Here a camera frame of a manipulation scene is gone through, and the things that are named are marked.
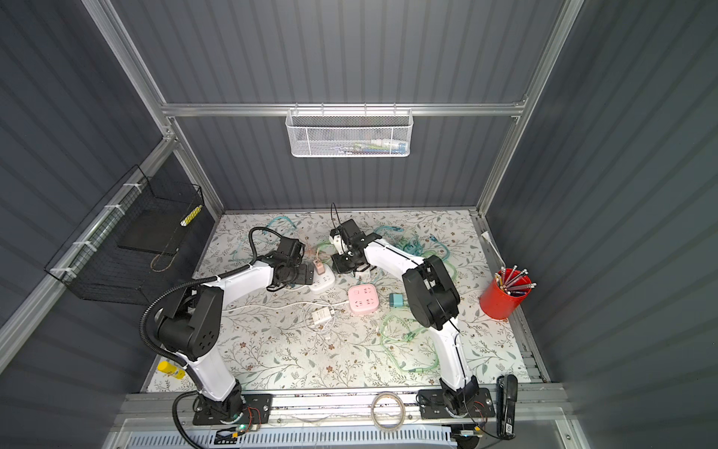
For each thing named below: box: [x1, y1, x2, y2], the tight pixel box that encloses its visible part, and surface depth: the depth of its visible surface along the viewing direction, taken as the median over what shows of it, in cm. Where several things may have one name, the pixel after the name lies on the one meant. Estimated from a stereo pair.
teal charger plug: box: [388, 292, 405, 308], surface depth 93 cm
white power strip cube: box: [307, 263, 336, 292], surface depth 98 cm
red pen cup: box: [479, 265, 538, 320], surface depth 86 cm
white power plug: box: [311, 306, 335, 325], surface depth 90 cm
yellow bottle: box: [157, 361, 187, 380], surface depth 77 cm
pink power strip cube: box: [347, 283, 380, 315], surface depth 93 cm
